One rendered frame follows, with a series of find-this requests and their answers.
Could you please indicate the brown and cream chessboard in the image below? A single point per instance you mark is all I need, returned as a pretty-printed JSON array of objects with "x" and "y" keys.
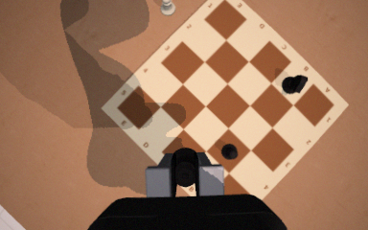
[{"x": 218, "y": 80}]

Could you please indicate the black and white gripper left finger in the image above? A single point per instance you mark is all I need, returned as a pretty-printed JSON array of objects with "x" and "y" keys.
[{"x": 160, "y": 179}]

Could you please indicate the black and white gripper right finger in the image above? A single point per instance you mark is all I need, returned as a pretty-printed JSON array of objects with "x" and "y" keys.
[{"x": 209, "y": 178}]

